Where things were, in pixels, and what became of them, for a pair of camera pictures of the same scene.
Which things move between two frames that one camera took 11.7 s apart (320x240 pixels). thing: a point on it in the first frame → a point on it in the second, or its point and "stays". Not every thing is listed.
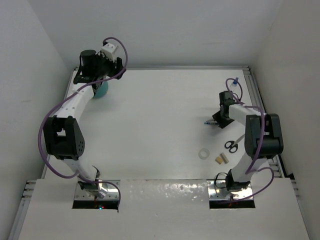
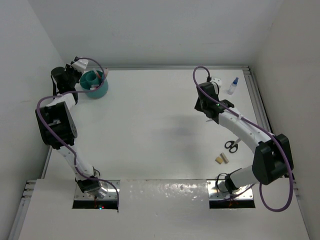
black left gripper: (115, 67) → (68, 68)
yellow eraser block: (219, 160) stays
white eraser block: (224, 158) stays
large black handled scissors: (232, 145) stays
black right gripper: (222, 124) → (197, 106)
